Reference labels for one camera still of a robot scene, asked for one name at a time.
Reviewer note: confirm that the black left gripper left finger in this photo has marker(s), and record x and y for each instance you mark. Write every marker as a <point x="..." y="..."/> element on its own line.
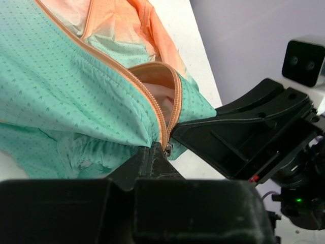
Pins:
<point x="71" y="210"/>

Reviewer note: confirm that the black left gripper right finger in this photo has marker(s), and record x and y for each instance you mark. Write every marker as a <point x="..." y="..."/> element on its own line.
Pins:
<point x="199" y="211"/>

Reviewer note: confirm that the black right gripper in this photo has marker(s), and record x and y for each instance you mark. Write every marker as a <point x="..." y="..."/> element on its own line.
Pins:
<point x="270" y="133"/>

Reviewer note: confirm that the peach and teal jacket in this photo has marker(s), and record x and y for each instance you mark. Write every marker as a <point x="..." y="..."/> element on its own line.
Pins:
<point x="84" y="84"/>

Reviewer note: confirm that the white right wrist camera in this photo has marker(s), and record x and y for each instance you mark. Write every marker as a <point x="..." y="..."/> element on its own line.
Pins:
<point x="303" y="67"/>

